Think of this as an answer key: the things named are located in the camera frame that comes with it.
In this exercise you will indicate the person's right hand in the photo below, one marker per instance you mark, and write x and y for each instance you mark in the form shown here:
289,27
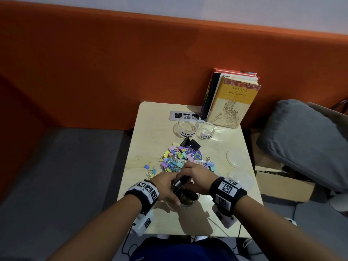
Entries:
202,178

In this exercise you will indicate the person's left hand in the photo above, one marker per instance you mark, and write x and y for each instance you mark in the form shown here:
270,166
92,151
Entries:
162,184

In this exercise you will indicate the person's right fingers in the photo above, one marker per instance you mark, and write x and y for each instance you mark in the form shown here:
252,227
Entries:
189,169

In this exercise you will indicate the person's left fingers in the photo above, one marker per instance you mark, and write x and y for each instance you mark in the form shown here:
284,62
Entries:
175,199

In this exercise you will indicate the clear jar with black clips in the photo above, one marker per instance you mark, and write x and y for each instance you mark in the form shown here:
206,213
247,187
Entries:
187,199

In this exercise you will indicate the black binder clip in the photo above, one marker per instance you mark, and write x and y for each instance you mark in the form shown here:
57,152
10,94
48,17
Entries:
181,182

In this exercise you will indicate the person's left forearm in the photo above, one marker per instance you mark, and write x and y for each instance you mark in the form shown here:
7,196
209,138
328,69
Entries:
100,231

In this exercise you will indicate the person's right forearm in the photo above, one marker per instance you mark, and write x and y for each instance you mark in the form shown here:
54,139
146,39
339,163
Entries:
274,236

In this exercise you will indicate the round purple sticker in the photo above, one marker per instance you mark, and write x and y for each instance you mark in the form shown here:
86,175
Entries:
197,156

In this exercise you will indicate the pile of pastel binder clips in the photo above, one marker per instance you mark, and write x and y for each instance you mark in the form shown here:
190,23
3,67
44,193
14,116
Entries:
174,159

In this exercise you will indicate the large black binder clips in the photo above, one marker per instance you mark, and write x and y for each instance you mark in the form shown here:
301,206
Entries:
191,144

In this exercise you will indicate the black marker wristband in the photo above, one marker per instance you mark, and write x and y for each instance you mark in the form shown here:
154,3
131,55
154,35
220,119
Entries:
227,195
144,194

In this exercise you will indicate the wooden side table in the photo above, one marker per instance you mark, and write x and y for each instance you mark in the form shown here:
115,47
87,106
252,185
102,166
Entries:
163,149

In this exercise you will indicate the small clear labelled jar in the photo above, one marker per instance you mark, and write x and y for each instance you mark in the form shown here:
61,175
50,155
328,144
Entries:
206,131

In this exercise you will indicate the medium clear labelled jar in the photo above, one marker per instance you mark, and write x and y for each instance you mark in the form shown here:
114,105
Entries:
187,127

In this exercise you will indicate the blue single binder clip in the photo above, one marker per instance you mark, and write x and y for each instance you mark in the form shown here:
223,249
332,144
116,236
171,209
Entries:
147,166

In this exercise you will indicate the person's blue shorts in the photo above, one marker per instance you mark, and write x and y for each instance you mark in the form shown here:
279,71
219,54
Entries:
185,250

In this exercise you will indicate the clear round lid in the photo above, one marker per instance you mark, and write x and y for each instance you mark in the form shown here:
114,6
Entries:
243,178
239,158

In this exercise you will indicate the grey socket panel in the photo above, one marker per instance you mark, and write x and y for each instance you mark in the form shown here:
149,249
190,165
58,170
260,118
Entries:
187,116

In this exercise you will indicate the black spine book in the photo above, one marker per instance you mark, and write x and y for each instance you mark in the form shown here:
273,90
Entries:
211,97

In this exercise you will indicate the yellow hardcover book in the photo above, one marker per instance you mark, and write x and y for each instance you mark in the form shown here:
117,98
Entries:
233,103

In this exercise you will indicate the brown cardboard box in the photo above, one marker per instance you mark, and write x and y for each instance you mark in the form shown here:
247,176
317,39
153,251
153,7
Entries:
282,182

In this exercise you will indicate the red cover book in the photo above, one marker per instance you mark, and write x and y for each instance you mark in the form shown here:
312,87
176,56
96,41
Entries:
236,72

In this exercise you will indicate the grey sofa seat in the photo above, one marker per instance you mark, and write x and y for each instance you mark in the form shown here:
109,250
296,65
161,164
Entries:
59,182

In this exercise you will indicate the grey cushion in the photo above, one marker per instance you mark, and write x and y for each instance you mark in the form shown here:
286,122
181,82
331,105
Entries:
307,141

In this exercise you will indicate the orange sofa backrest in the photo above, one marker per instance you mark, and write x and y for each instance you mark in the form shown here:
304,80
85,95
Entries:
114,70

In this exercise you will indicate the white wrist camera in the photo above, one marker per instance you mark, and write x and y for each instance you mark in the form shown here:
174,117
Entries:
142,225
223,217

